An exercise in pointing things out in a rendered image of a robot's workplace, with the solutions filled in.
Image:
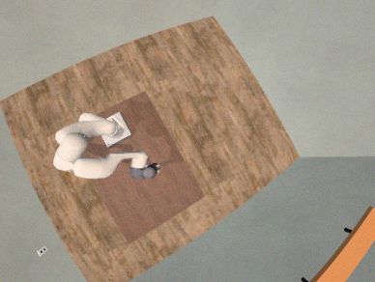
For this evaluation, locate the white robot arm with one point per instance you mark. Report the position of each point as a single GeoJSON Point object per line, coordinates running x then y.
{"type": "Point", "coordinates": [69, 155]}

